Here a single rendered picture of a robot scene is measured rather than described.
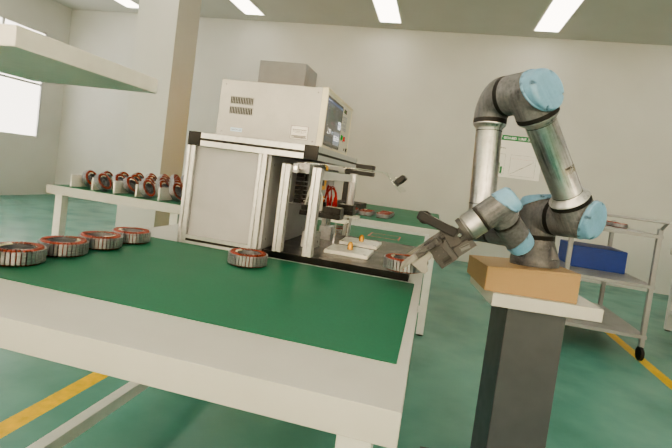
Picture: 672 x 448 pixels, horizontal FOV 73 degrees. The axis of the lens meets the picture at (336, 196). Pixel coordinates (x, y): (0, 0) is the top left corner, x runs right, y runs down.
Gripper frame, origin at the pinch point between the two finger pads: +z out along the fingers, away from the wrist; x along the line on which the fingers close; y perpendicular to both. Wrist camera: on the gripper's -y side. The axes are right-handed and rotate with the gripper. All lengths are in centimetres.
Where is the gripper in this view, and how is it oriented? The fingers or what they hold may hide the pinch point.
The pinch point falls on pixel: (401, 262)
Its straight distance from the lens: 129.9
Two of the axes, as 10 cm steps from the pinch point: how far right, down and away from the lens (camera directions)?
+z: -8.0, 5.7, 1.9
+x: 2.2, -0.3, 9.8
